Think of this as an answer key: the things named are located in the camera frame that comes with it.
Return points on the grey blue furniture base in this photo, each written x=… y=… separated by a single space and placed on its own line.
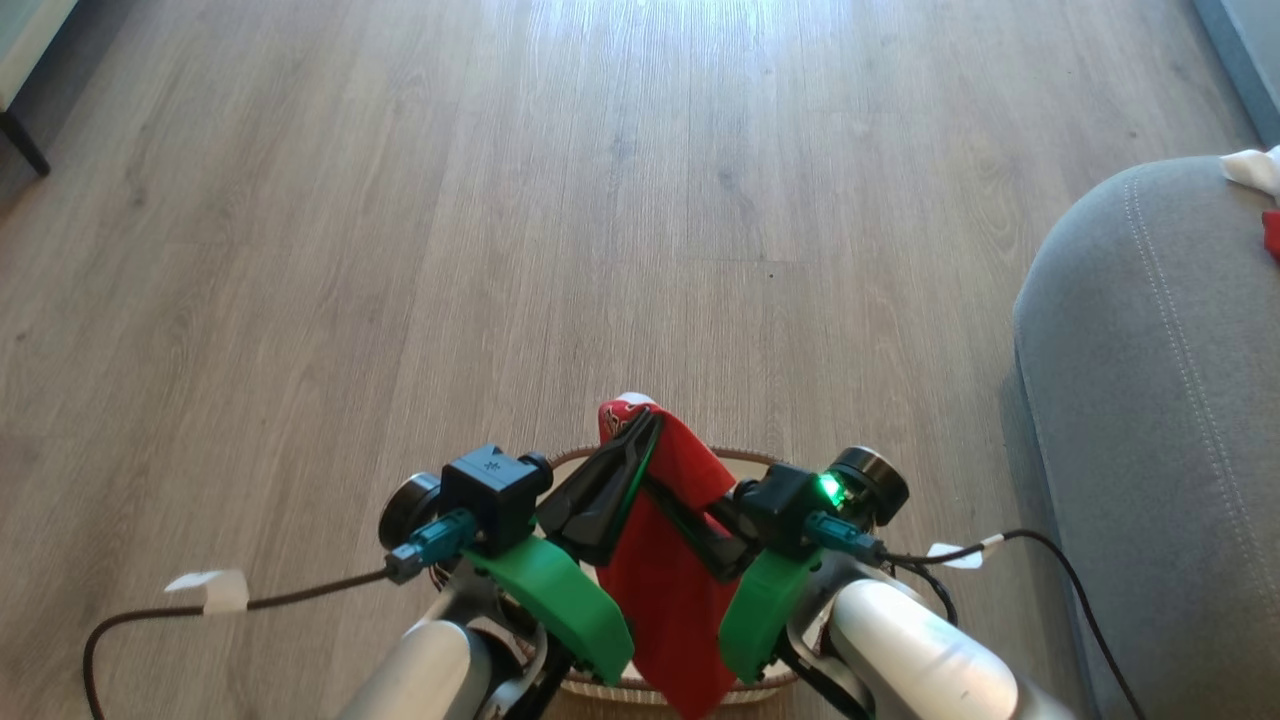
x=1245 y=50

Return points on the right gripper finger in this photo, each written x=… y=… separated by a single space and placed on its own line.
x=735 y=515
x=715 y=550

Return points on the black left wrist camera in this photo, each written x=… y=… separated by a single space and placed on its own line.
x=490 y=495

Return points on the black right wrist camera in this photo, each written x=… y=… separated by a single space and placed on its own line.
x=785 y=505

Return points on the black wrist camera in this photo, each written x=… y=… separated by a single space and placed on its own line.
x=785 y=505
x=490 y=495

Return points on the grey and yellow sofa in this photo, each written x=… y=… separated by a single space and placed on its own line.
x=1150 y=400

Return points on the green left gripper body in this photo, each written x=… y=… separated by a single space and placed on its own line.
x=570 y=605

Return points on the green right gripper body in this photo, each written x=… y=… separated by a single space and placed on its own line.
x=762 y=615

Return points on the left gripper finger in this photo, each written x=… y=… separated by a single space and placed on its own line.
x=615 y=520
x=600 y=480

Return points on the woven white laundry basket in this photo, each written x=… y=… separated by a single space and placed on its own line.
x=610 y=688

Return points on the white cloth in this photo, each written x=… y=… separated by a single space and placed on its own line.
x=1255 y=168

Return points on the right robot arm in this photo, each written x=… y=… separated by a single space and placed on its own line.
x=920 y=650

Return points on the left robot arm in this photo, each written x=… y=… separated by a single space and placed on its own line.
x=430 y=670

